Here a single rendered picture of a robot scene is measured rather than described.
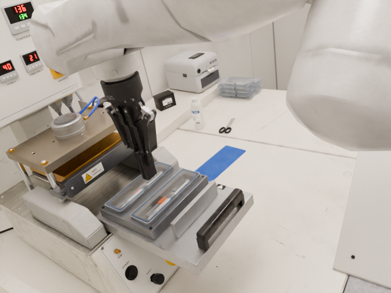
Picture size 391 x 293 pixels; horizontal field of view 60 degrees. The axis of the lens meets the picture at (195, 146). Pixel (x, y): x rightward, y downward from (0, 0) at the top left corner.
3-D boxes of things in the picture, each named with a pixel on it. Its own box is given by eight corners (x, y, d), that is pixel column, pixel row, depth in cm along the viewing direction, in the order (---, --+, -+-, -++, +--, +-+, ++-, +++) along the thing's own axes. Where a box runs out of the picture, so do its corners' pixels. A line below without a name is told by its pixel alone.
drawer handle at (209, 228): (198, 247, 65) (194, 233, 63) (237, 200, 75) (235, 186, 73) (206, 252, 64) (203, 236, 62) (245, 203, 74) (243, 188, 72)
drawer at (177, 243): (99, 229, 81) (88, 203, 77) (159, 177, 95) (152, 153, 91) (199, 279, 64) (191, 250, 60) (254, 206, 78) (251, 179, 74)
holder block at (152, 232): (102, 216, 79) (98, 208, 77) (158, 168, 91) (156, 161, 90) (154, 240, 69) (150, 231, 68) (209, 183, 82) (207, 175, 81)
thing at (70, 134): (9, 175, 93) (-14, 134, 86) (96, 122, 113) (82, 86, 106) (60, 199, 79) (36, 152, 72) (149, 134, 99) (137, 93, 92)
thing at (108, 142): (32, 174, 91) (17, 144, 86) (96, 134, 105) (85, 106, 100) (70, 190, 81) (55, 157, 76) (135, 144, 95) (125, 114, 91)
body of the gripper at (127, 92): (89, 81, 65) (105, 124, 70) (119, 85, 60) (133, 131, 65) (118, 67, 70) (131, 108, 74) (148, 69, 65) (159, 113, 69)
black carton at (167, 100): (155, 108, 172) (152, 95, 169) (171, 102, 176) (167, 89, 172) (161, 111, 168) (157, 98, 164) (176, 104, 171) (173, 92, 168)
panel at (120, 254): (141, 310, 80) (97, 249, 77) (211, 227, 100) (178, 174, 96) (146, 311, 79) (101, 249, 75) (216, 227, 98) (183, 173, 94)
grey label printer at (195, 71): (167, 89, 192) (160, 60, 183) (190, 77, 204) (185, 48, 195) (201, 95, 176) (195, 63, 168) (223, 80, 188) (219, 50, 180)
